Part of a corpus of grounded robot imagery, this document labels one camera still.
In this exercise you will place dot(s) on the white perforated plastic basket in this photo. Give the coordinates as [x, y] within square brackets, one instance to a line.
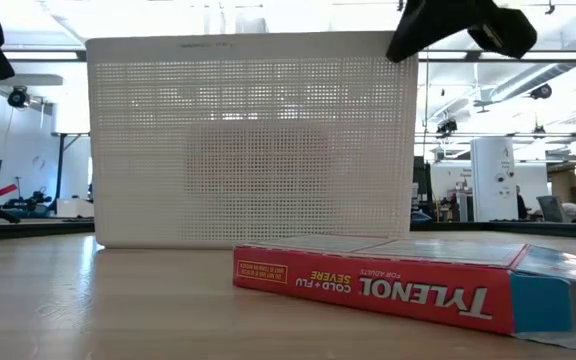
[248, 150]

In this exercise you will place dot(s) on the red Tylenol medicine box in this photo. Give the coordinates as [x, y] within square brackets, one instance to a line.
[393, 290]

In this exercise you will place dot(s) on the white paper basket label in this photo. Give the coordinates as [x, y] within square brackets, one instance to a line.
[205, 45]

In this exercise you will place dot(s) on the white kiosk pillar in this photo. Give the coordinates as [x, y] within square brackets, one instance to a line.
[493, 180]

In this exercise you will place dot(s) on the person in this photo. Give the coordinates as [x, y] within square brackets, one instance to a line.
[521, 205]

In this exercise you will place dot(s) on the grey office chair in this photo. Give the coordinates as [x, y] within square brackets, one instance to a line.
[552, 208]

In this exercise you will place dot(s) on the black background stand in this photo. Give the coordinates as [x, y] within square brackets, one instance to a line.
[60, 165]

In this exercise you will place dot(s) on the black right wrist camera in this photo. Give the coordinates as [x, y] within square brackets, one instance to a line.
[505, 32]

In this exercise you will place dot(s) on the black ceiling camera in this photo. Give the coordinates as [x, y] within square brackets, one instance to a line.
[541, 91]
[18, 97]
[447, 126]

